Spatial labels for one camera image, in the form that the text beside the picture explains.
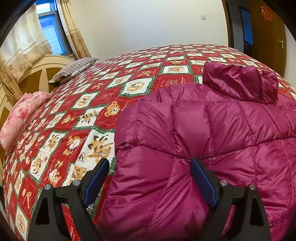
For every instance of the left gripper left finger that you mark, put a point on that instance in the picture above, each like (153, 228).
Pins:
(48, 222)

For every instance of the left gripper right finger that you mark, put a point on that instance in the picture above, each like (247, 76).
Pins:
(237, 213)

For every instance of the magenta quilted down jacket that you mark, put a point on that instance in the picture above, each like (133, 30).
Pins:
(237, 122)

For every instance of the red patchwork cartoon bedspread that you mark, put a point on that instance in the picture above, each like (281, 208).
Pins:
(75, 128)

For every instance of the pink floral folded blanket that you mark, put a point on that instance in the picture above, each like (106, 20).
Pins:
(19, 117)

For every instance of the striped grey pillow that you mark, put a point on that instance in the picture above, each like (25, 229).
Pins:
(72, 70)

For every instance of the cream wooden headboard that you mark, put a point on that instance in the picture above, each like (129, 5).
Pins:
(35, 79)

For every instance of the beige side curtain panel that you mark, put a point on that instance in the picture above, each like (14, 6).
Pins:
(71, 30)

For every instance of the beige patterned curtain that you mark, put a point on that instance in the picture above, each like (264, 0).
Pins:
(24, 45)

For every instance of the brown wooden door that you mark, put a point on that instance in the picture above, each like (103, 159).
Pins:
(266, 48)

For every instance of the blue framed window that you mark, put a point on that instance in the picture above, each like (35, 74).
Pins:
(52, 27)

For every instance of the red door decoration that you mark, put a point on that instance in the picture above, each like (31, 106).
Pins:
(266, 13)

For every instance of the silver door handle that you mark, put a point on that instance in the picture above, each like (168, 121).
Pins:
(282, 43)

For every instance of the white wall switch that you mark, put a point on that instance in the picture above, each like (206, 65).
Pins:
(203, 16)

